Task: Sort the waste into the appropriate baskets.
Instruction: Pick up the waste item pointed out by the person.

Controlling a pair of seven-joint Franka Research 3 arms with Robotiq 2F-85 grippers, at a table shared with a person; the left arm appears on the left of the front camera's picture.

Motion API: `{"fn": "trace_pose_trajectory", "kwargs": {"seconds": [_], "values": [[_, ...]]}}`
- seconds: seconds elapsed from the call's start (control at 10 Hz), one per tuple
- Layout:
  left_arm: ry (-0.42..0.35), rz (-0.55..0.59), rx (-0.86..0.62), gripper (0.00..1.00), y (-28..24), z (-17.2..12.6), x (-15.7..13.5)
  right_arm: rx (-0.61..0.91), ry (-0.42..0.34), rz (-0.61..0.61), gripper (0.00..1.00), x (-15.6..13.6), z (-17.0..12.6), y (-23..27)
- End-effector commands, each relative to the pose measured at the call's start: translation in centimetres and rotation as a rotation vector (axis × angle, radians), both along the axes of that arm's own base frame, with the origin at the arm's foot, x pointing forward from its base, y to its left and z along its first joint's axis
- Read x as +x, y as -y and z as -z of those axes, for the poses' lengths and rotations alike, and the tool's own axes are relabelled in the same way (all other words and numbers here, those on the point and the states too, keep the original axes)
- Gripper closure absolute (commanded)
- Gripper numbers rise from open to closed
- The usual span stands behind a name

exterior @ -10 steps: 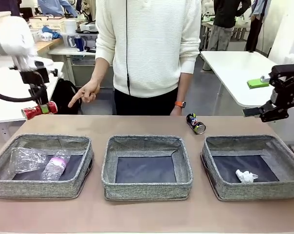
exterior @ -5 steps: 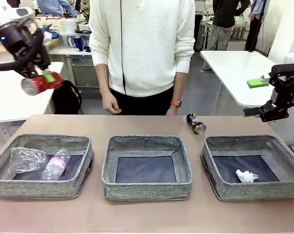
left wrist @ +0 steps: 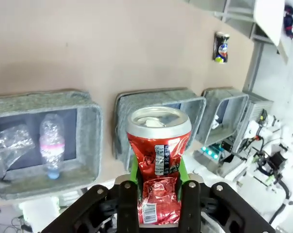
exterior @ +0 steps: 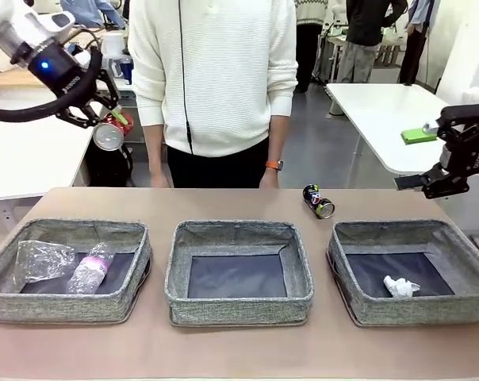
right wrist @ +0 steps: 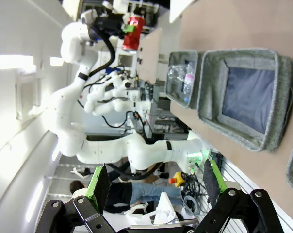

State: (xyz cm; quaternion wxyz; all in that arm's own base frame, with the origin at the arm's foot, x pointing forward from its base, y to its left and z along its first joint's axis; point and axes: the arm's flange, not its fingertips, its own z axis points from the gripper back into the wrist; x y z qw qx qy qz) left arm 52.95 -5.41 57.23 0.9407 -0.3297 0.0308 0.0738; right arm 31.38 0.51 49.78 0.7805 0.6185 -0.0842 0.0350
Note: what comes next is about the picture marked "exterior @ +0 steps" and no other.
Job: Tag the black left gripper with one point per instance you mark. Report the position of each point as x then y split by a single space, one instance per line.
61 77

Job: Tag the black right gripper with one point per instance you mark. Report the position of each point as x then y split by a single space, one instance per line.
475 152

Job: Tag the crushed red soda can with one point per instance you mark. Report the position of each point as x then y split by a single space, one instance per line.
110 137

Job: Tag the black crushed soda can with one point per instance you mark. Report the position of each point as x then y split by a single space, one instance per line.
316 200

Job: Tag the white paper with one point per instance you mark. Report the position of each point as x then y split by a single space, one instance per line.
400 286

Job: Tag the clear plastic cup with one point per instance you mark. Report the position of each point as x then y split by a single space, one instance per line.
41 258

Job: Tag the clear plastic water bottle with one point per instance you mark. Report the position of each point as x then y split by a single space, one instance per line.
89 272

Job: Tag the person's left forearm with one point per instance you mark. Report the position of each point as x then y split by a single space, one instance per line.
279 137

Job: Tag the person's right forearm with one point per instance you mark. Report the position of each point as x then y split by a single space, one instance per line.
154 151

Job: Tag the person's right hand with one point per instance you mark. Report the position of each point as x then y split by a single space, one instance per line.
160 182

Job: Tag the person's left hand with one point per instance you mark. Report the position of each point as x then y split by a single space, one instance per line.
270 180

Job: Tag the blue bottle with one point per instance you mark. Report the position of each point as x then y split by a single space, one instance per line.
123 71

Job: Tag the black backpack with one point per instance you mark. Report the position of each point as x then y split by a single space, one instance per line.
104 166

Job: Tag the white cylinder container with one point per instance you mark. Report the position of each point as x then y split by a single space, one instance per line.
112 43

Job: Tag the white table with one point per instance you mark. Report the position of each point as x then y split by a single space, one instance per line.
382 115
25 158

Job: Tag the wooden table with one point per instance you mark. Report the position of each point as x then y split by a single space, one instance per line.
9 81

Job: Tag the person in light blue shirt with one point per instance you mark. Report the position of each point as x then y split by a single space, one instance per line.
416 51

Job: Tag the person in white sweater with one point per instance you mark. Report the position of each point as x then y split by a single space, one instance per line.
223 79

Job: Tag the person in black top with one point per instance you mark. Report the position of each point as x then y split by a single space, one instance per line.
362 24

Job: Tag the grey fabric basket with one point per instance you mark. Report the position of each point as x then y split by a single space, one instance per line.
414 311
65 309
239 309

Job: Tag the orange wrist watch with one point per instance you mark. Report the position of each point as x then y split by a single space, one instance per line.
274 164

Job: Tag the person in patterned sweater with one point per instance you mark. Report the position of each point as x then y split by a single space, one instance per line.
309 39

